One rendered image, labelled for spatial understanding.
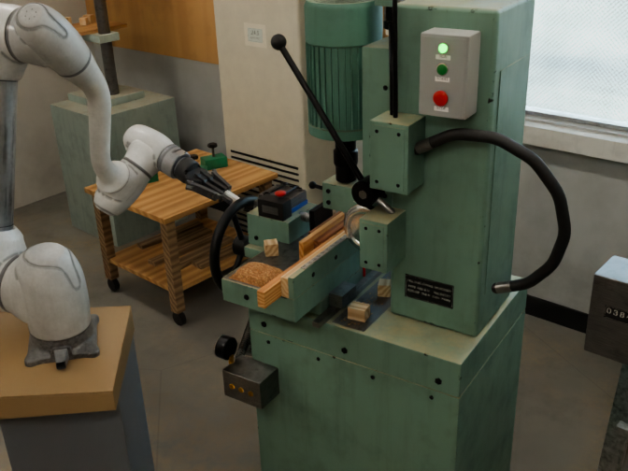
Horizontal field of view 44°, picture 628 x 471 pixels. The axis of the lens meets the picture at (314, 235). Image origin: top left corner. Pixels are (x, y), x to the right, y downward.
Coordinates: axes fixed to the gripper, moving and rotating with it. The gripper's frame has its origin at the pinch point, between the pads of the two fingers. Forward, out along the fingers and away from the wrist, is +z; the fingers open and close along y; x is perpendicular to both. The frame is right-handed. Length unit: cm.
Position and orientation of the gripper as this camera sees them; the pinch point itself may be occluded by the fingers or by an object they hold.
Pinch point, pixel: (234, 200)
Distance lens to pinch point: 222.6
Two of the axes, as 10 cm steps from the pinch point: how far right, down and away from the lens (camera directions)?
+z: 8.0, 5.1, -3.3
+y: 5.4, -3.7, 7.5
